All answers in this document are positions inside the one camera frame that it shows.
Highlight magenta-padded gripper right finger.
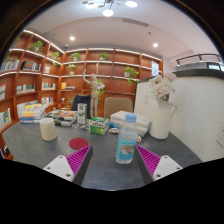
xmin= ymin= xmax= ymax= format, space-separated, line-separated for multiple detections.
xmin=134 ymin=144 xmax=184 ymax=185

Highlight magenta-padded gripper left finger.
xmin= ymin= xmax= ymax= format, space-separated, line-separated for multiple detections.
xmin=43 ymin=144 xmax=94 ymax=187

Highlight clear water bottle blue cap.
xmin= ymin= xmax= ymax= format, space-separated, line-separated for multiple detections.
xmin=115 ymin=112 xmax=139 ymax=165

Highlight flat round red coaster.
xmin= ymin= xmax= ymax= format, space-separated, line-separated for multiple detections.
xmin=68 ymin=137 xmax=89 ymax=151

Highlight green white tissue box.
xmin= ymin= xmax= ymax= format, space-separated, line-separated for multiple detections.
xmin=89 ymin=116 xmax=110 ymax=136

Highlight white pitcher vase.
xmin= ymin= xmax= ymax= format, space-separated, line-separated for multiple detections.
xmin=149 ymin=99 xmax=178 ymax=140

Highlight cream cup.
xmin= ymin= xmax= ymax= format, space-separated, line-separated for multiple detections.
xmin=39 ymin=117 xmax=59 ymax=142

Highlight dark book stack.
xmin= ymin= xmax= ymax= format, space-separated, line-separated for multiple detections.
xmin=44 ymin=109 xmax=79 ymax=128

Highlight tall green white carton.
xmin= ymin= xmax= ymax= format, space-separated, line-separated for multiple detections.
xmin=77 ymin=102 xmax=88 ymax=126

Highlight blue white paper pack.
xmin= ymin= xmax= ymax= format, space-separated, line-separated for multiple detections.
xmin=109 ymin=122 xmax=149 ymax=136

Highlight dark navy chair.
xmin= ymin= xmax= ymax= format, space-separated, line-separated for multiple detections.
xmin=70 ymin=94 xmax=92 ymax=120

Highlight tan chair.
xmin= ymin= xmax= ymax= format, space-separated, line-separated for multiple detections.
xmin=103 ymin=96 xmax=134 ymax=120

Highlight pink white flower bouquet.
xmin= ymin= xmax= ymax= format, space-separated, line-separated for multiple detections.
xmin=144 ymin=72 xmax=178 ymax=103

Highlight wooden shelf unit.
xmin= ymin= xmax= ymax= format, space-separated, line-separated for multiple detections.
xmin=0 ymin=29 xmax=164 ymax=161

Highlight recessed ceiling lights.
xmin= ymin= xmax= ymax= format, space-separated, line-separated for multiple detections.
xmin=69 ymin=35 xmax=160 ymax=49

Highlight ceiling air vent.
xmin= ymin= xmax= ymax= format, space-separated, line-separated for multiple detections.
xmin=122 ymin=18 xmax=149 ymax=28

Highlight branched ceiling lamp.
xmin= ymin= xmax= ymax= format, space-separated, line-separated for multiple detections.
xmin=82 ymin=0 xmax=138 ymax=18

